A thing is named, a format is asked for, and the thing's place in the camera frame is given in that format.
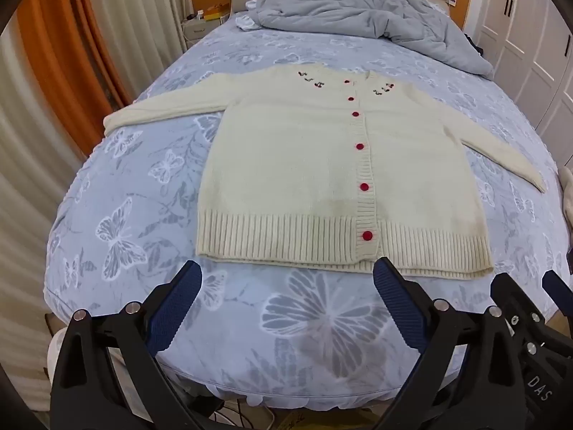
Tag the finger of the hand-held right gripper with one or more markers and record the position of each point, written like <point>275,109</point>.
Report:
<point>559,289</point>
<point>521,309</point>

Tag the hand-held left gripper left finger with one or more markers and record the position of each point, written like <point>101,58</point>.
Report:
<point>177,304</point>

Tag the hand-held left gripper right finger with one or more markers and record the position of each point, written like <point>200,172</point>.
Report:
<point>398,304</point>

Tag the cream knit cardigan red buttons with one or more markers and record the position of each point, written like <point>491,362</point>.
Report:
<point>286,165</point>

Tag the beige cloth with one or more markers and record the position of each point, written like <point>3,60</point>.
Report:
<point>567,201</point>

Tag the blue butterfly print bed sheet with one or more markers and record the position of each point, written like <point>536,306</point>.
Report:
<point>134,197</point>

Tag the white pleated curtain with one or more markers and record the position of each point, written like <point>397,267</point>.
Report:
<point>31,188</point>

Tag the white wardrobe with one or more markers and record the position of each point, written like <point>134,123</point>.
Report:
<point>532,40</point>

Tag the dark cloth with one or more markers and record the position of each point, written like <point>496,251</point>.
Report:
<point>473,45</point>

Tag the orange curtain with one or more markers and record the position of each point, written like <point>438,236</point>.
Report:
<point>58,62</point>

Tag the beige nightstand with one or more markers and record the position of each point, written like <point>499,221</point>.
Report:
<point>197,29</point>

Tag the white sheer curtain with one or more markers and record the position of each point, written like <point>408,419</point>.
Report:
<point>134,18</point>

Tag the white pillow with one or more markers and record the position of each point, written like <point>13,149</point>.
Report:
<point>247,21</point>

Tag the grey crumpled duvet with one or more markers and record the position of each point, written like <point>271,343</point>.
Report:
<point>358,13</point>

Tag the yellow box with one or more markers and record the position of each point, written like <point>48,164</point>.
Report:
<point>217,11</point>

